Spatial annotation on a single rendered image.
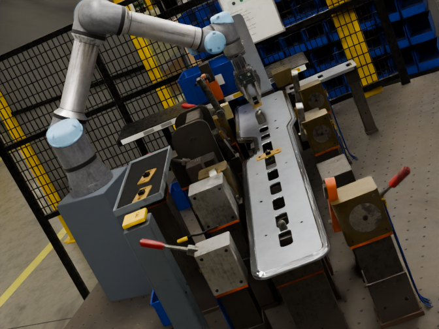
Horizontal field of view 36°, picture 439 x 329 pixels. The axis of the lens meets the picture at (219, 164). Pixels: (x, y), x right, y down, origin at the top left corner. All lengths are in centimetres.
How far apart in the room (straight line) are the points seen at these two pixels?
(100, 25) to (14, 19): 250
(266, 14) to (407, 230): 136
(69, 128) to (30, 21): 247
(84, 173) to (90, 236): 22
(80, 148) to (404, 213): 104
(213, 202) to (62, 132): 64
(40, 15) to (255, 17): 190
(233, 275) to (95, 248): 81
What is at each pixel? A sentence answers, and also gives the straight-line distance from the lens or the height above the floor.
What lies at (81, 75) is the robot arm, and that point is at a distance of 236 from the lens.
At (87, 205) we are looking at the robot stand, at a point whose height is 107.
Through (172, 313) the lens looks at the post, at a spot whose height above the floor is 88.
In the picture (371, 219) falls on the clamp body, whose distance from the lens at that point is 159.
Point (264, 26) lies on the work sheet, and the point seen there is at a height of 120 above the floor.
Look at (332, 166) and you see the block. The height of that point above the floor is 103.
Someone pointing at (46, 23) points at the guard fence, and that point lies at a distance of 460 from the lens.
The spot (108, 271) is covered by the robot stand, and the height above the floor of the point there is 82.
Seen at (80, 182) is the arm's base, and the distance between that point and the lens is 226.
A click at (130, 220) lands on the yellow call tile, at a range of 170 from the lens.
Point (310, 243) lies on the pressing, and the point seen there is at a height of 100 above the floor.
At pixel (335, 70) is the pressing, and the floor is 100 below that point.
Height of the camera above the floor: 175
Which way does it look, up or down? 19 degrees down
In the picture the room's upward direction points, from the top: 25 degrees counter-clockwise
